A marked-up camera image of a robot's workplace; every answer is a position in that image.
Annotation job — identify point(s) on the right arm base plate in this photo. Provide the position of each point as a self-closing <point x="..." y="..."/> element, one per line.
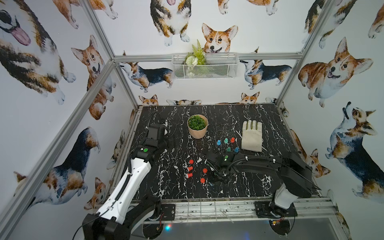
<point x="267" y="209"/>

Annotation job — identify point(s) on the white wire wall basket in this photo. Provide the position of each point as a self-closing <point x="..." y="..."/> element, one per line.
<point x="219" y="66"/>

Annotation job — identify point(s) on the beige plant pot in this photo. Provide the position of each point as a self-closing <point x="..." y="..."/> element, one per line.
<point x="199" y="134"/>

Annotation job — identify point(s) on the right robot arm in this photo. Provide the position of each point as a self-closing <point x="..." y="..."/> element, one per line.
<point x="294" y="175"/>

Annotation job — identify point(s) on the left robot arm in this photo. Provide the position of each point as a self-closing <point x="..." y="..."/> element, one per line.
<point x="115" y="219"/>

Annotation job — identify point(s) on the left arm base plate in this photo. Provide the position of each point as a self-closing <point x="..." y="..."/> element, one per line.
<point x="167" y="212"/>

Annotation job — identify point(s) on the green fern with flower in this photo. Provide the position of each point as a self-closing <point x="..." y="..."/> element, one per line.
<point x="195" y="61"/>

